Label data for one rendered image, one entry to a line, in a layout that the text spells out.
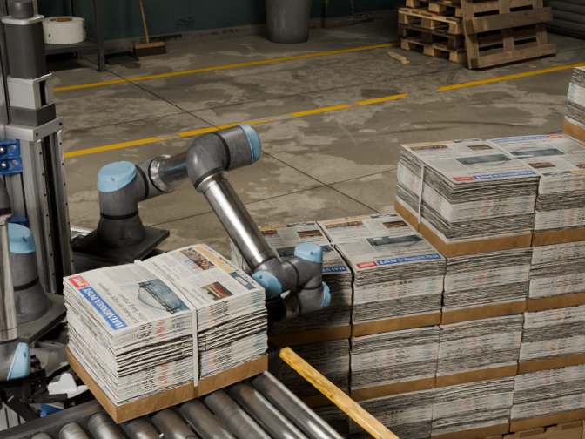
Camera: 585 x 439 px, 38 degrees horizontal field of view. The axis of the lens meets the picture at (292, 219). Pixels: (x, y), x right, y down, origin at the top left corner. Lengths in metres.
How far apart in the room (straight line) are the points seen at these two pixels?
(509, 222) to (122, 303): 1.25
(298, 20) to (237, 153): 7.16
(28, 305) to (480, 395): 1.46
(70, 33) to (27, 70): 5.97
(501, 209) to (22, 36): 1.42
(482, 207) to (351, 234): 0.42
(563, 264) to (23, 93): 1.67
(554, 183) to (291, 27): 7.00
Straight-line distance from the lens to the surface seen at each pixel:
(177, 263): 2.06
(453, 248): 2.57
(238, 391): 2.02
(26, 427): 1.96
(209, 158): 2.27
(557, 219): 2.72
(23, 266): 2.26
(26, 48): 2.34
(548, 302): 2.84
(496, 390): 2.93
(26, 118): 2.39
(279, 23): 9.46
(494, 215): 2.60
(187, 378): 1.94
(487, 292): 2.71
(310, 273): 2.25
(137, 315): 1.84
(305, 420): 1.92
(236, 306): 1.91
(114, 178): 2.60
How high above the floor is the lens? 1.93
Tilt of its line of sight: 23 degrees down
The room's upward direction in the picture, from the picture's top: 1 degrees clockwise
